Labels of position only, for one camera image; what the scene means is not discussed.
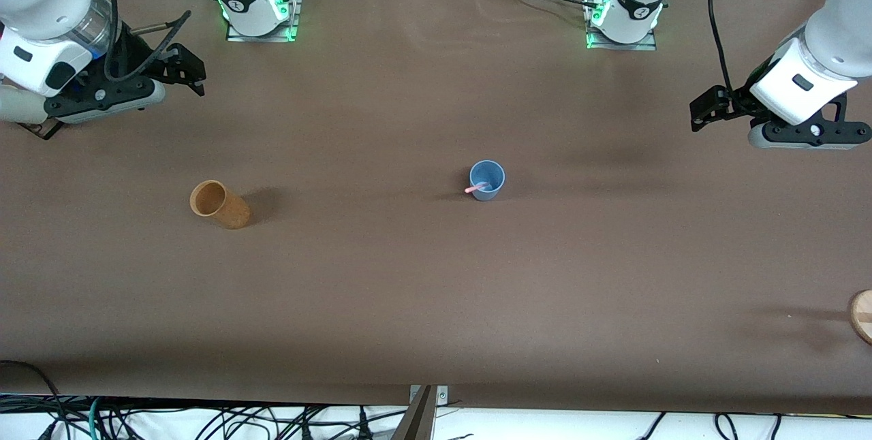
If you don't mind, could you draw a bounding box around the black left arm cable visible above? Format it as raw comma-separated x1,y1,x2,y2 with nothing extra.
707,0,738,97

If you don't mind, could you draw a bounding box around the wooden cup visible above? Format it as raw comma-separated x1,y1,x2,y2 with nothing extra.
189,180,251,230

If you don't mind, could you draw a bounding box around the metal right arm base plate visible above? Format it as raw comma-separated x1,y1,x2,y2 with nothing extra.
226,0,300,43

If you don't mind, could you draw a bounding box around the blue cup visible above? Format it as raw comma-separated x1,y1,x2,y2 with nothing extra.
469,159,506,202

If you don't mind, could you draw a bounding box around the dark metal stand leg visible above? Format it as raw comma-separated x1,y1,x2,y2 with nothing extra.
392,386,437,440

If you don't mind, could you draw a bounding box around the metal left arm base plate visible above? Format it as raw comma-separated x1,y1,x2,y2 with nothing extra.
585,0,659,52

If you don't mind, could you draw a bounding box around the black looped floor cable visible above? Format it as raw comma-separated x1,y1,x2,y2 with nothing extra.
0,360,65,440

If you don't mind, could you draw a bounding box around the round wooden disc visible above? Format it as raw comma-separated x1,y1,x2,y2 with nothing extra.
848,289,872,345

